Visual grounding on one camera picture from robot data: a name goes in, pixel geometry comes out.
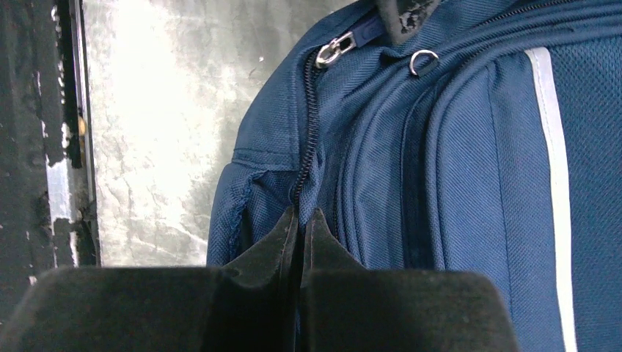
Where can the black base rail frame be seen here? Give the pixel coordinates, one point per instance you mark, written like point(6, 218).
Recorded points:
point(48, 202)

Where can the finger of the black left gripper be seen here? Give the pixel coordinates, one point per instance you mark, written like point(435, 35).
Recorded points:
point(404, 18)

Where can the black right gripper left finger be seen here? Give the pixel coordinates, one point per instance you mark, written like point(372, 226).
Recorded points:
point(246, 305)

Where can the navy blue student backpack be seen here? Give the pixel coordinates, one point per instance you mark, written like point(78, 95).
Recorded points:
point(489, 142)

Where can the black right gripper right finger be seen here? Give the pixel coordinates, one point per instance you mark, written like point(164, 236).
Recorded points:
point(346, 307)

